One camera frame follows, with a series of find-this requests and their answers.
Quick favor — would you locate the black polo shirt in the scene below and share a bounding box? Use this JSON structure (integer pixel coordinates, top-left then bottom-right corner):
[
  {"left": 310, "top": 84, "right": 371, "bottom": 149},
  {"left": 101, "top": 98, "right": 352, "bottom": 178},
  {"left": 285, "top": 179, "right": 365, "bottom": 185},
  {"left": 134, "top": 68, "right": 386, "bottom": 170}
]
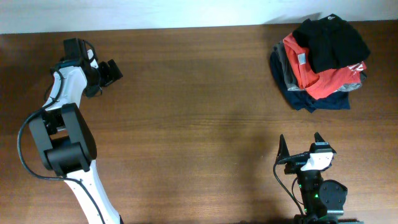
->
[{"left": 292, "top": 14, "right": 371, "bottom": 73}]

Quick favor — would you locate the grey folded shirt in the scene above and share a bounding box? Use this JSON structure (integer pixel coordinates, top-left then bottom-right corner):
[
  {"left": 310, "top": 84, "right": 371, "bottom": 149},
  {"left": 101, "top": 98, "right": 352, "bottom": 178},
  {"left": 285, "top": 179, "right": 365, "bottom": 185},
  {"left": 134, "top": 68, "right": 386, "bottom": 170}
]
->
[{"left": 273, "top": 41, "right": 367, "bottom": 92}]

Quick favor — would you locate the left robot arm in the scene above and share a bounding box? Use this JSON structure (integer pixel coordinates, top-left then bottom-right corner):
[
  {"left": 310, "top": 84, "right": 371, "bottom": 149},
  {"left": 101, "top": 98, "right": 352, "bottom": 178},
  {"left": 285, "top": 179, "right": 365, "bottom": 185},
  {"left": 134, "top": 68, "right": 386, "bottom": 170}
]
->
[{"left": 23, "top": 38, "right": 123, "bottom": 223}]

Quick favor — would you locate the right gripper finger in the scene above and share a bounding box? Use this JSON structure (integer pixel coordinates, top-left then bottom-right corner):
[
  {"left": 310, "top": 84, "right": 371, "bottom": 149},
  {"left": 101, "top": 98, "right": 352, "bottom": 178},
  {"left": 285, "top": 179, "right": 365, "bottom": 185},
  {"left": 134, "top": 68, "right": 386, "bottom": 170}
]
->
[
  {"left": 313, "top": 132, "right": 336, "bottom": 153},
  {"left": 275, "top": 134, "right": 290, "bottom": 162}
]

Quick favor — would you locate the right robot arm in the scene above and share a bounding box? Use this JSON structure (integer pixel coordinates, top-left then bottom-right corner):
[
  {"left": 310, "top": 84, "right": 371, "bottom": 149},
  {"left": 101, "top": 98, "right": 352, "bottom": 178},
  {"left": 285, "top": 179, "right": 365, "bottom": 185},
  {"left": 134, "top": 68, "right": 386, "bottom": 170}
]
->
[{"left": 273, "top": 133, "right": 360, "bottom": 224}]

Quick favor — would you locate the red folded t-shirt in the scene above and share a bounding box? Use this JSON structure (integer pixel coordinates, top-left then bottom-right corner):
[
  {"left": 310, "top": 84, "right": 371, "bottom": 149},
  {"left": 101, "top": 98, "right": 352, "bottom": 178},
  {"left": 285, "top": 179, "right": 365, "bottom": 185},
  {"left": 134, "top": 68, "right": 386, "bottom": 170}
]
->
[{"left": 283, "top": 33, "right": 367, "bottom": 100}]

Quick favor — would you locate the navy folded shirt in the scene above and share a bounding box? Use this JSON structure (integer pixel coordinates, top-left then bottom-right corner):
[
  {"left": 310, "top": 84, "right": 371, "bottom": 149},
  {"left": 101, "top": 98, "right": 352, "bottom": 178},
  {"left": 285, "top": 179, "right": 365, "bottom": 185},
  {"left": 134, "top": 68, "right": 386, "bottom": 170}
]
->
[{"left": 270, "top": 50, "right": 350, "bottom": 113}]

